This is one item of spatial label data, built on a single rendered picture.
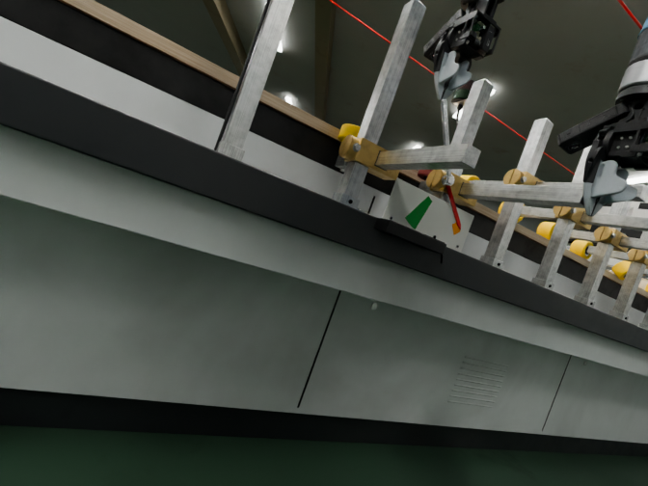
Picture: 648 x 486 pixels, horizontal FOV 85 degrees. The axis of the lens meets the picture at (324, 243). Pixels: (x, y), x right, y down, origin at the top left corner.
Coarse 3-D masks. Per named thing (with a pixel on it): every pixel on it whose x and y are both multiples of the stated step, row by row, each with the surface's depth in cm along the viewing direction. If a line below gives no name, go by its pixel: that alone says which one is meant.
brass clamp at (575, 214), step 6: (558, 210) 109; (564, 210) 107; (570, 210) 106; (576, 210) 107; (582, 210) 109; (558, 216) 109; (564, 216) 108; (570, 216) 107; (576, 216) 108; (576, 222) 108; (576, 228) 115; (582, 228) 112; (588, 228) 111
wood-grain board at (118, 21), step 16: (64, 0) 66; (80, 0) 67; (96, 16) 69; (112, 16) 70; (128, 32) 71; (144, 32) 72; (160, 48) 74; (176, 48) 75; (192, 64) 77; (208, 64) 78; (224, 80) 80; (272, 96) 85; (288, 112) 87; (304, 112) 89; (320, 128) 92; (336, 128) 93; (416, 176) 107; (480, 208) 120; (544, 240) 137; (576, 256) 147; (608, 272) 160; (640, 288) 174
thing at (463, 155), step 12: (468, 144) 54; (384, 156) 74; (396, 156) 70; (408, 156) 66; (420, 156) 63; (432, 156) 60; (444, 156) 58; (456, 156) 55; (468, 156) 54; (384, 168) 76; (396, 168) 72; (408, 168) 69; (420, 168) 66; (432, 168) 63; (444, 168) 61; (456, 168) 58; (468, 168) 56
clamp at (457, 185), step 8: (432, 176) 86; (440, 176) 84; (456, 176) 86; (432, 184) 86; (440, 184) 84; (456, 184) 86; (456, 192) 86; (456, 200) 89; (464, 200) 88; (472, 200) 89
